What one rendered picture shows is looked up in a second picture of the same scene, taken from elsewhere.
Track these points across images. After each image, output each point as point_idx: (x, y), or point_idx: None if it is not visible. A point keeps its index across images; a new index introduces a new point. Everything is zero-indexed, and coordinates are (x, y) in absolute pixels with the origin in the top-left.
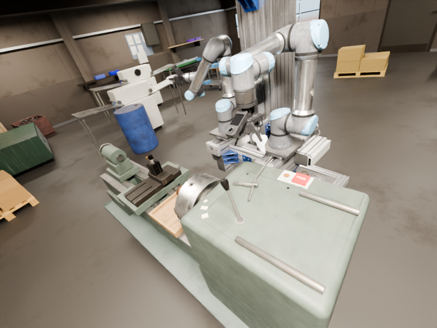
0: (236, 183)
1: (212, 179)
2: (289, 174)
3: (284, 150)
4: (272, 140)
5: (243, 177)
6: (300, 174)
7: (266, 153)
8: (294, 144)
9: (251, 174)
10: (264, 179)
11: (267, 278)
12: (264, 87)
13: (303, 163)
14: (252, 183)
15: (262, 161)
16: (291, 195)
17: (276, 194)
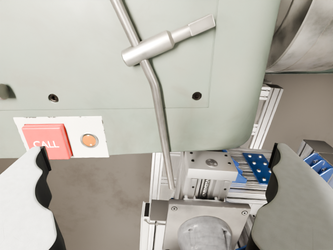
0: (196, 20)
1: (317, 23)
2: (84, 145)
3: (184, 220)
4: (217, 236)
5: (199, 75)
6: (55, 155)
7: (221, 200)
8: (175, 239)
9: (184, 101)
10: (131, 96)
11: None
12: None
13: (158, 205)
14: (139, 50)
15: (218, 177)
16: (24, 73)
17: (57, 53)
